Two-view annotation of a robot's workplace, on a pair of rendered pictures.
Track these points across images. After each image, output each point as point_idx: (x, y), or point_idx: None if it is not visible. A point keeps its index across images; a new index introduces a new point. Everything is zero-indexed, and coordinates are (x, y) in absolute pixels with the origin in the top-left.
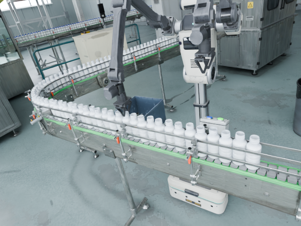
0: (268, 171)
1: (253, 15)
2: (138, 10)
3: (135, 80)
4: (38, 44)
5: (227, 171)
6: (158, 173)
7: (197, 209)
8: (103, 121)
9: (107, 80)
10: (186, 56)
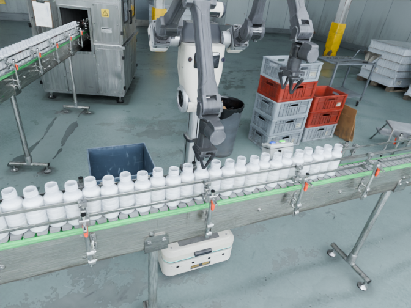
0: (338, 172)
1: (111, 26)
2: (181, 7)
3: None
4: None
5: (318, 186)
6: (119, 264)
7: (203, 270)
8: (158, 190)
9: None
10: (194, 77)
